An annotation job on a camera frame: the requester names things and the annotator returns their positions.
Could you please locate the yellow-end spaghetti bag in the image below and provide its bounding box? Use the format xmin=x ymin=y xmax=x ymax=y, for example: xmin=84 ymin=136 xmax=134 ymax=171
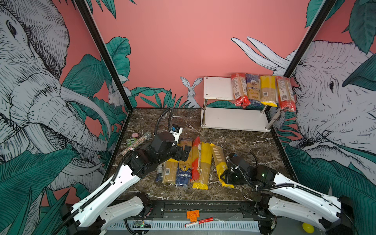
xmin=210 ymin=144 xmax=235 ymax=189

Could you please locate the red double spaghetti bag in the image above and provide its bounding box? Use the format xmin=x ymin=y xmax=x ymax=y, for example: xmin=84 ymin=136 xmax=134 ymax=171
xmin=276 ymin=76 xmax=296 ymax=113

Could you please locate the blue portrait spaghetti bag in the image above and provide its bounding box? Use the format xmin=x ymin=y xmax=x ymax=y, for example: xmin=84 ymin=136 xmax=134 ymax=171
xmin=245 ymin=73 xmax=261 ymax=106

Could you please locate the yellow-top spaghetti bag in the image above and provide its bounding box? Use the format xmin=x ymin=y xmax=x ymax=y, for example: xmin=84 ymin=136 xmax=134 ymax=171
xmin=260 ymin=75 xmax=277 ymax=107

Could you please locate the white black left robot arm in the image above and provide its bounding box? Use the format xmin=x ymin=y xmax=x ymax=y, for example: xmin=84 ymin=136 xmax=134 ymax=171
xmin=53 ymin=127 xmax=191 ymax=235

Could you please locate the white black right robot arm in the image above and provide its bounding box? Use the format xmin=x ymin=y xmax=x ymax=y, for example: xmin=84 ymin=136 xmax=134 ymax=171
xmin=220 ymin=153 xmax=358 ymax=235

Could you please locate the white two-tier shelf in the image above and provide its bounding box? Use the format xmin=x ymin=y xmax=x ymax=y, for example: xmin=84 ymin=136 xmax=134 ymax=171
xmin=201 ymin=76 xmax=283 ymax=132

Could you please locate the glitter silver microphone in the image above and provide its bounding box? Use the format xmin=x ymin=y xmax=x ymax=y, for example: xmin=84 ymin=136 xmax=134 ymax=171
xmin=120 ymin=132 xmax=152 ymax=156

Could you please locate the yellow label spaghetti bag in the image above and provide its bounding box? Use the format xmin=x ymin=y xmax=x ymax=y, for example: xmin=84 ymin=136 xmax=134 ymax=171
xmin=162 ymin=159 xmax=179 ymax=184

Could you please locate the clear blue-end spaghetti bag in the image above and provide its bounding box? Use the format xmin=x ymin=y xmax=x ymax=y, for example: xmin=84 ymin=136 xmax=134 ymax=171
xmin=155 ymin=164 xmax=163 ymax=183

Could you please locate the blue-bottom spaghetti bag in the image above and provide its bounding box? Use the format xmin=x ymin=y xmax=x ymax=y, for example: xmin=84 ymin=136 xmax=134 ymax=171
xmin=175 ymin=150 xmax=192 ymax=188

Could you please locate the green number toy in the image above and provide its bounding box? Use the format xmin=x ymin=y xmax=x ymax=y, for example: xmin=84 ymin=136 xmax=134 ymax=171
xmin=126 ymin=138 xmax=137 ymax=147

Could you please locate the red yellow narrow spaghetti bag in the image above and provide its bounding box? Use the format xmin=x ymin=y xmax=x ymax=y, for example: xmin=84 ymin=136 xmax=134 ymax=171
xmin=191 ymin=136 xmax=201 ymax=182

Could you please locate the plain yellow spaghetti bag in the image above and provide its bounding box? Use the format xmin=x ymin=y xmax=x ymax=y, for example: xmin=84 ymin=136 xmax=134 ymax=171
xmin=193 ymin=142 xmax=212 ymax=190

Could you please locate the red white marker pen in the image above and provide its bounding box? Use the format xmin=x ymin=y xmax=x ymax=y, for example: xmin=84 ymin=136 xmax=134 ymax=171
xmin=185 ymin=217 xmax=214 ymax=228

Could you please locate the orange plastic block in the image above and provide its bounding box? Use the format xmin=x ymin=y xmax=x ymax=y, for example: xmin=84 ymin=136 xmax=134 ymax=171
xmin=186 ymin=210 xmax=200 ymax=222

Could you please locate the yellow light bulb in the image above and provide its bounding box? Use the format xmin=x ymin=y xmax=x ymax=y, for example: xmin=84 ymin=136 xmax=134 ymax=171
xmin=302 ymin=223 xmax=315 ymax=234

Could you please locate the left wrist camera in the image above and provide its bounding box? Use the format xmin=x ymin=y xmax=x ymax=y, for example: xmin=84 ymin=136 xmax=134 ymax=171
xmin=170 ymin=124 xmax=183 ymax=145

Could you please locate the white perforated cable tray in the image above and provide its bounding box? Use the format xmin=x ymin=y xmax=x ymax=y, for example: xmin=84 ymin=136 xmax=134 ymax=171
xmin=107 ymin=220 xmax=260 ymax=233

